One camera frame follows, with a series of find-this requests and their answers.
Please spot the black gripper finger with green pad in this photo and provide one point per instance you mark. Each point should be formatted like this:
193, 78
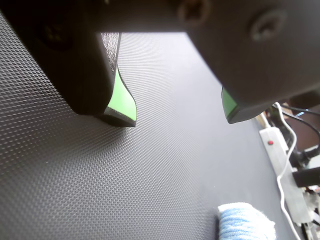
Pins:
255, 65
75, 75

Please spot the blue yarn wrapped block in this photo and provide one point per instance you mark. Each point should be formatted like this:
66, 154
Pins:
246, 222

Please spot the black textured rubber mat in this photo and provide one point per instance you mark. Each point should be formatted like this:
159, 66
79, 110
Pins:
125, 175

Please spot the white power strip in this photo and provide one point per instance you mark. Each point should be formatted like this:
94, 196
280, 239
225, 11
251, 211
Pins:
287, 175

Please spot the black plug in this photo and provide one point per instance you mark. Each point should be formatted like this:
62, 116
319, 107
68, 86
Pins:
306, 176

